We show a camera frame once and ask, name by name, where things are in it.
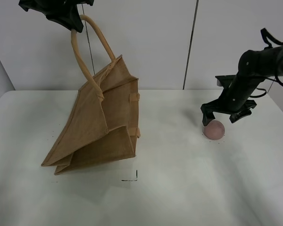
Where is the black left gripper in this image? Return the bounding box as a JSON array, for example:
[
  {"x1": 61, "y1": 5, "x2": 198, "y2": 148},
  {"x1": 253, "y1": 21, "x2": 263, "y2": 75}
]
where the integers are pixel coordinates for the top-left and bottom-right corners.
[{"x1": 19, "y1": 0, "x2": 94, "y2": 33}]

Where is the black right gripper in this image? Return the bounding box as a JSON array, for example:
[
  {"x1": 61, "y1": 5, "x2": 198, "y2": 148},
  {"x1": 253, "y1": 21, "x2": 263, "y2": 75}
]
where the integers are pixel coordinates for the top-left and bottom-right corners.
[{"x1": 200, "y1": 75, "x2": 258, "y2": 127}]

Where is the pink peach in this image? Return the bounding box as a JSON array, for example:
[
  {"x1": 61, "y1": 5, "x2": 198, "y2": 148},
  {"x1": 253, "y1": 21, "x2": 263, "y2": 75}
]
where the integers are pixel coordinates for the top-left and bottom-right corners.
[{"x1": 203, "y1": 120, "x2": 225, "y2": 140}]

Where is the brown linen tote bag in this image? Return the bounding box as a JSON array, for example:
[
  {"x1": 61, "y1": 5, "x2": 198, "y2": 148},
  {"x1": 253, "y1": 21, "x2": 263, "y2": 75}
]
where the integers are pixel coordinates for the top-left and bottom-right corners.
[{"x1": 42, "y1": 15, "x2": 140, "y2": 175}]

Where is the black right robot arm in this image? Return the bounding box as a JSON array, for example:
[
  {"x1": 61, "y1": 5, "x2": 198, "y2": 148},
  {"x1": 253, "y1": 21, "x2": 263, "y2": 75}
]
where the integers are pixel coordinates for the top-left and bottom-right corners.
[{"x1": 200, "y1": 45, "x2": 283, "y2": 126}]

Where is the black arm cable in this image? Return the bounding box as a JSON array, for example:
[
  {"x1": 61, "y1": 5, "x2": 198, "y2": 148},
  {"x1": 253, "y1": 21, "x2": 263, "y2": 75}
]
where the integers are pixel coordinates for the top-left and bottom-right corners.
[{"x1": 250, "y1": 27, "x2": 283, "y2": 98}]

